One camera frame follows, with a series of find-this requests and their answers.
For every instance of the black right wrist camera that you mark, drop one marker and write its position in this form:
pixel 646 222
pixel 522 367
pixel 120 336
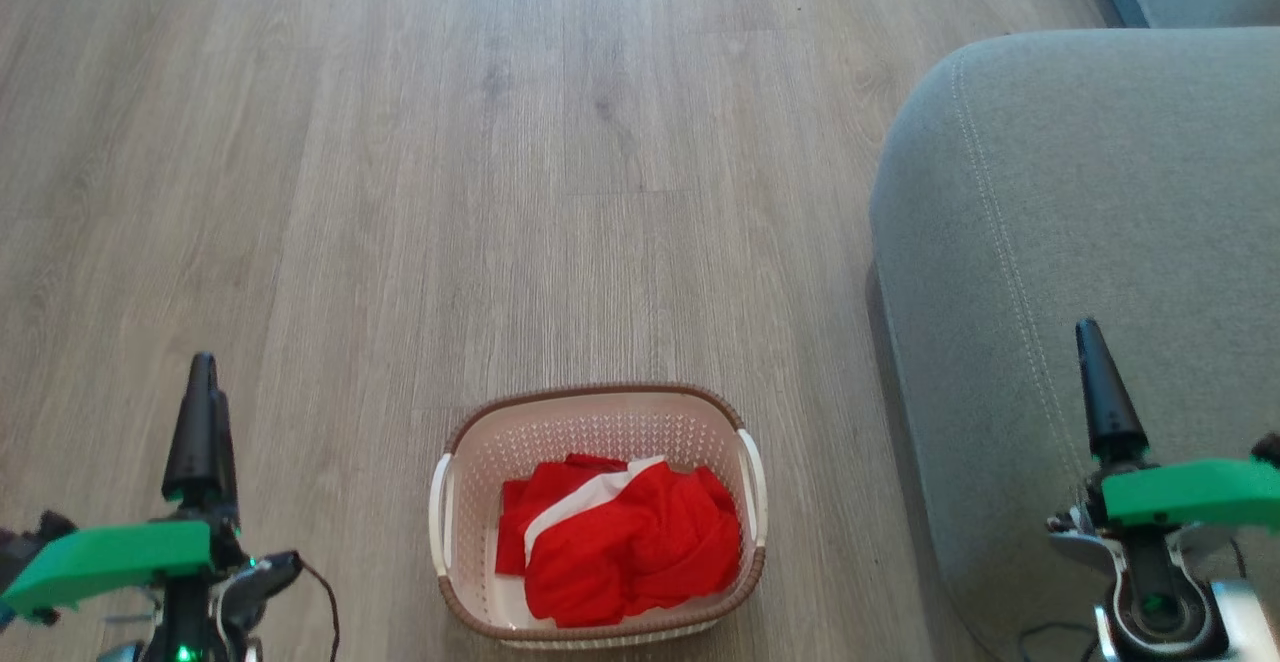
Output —
pixel 1268 448

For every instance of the red and white garment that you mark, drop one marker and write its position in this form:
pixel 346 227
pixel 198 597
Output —
pixel 630 542

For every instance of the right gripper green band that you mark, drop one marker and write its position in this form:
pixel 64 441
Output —
pixel 1190 492

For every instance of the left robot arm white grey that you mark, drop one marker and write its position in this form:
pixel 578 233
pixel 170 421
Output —
pixel 120 653

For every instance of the cream laundry basket brown rim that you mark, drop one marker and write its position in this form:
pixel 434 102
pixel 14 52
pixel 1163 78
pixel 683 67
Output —
pixel 600 422

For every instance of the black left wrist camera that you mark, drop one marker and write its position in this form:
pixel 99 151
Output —
pixel 30 542

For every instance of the grey fabric sofa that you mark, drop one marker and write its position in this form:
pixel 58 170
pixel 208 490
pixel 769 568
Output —
pixel 1080 192

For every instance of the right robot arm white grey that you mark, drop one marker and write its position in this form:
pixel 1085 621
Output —
pixel 1240 622

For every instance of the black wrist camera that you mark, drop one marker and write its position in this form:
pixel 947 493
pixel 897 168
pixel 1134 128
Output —
pixel 1268 448
pixel 30 542

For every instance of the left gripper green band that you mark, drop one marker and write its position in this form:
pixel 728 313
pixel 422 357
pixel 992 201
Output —
pixel 100 557

